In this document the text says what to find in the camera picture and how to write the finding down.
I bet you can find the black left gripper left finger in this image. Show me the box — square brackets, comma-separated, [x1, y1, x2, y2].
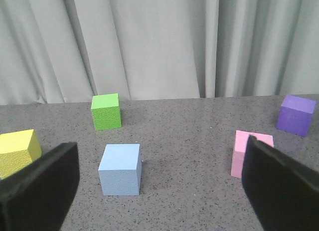
[0, 142, 80, 231]

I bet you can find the yellow foam cube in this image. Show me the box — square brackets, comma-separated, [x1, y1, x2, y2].
[0, 129, 42, 180]

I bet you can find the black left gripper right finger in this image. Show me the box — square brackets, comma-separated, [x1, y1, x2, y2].
[242, 135, 319, 231]

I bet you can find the purple foam cube rear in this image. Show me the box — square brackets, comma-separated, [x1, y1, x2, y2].
[277, 95, 316, 137]

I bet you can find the grey pleated curtain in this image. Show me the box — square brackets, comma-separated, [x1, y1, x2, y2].
[0, 0, 319, 104]

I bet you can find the light blue textured cube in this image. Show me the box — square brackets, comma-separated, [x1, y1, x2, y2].
[98, 144, 142, 196]

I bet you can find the green foam cube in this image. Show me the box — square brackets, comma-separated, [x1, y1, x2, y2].
[91, 93, 122, 131]

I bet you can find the pink foam cube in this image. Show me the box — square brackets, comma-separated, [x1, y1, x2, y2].
[230, 130, 274, 178]

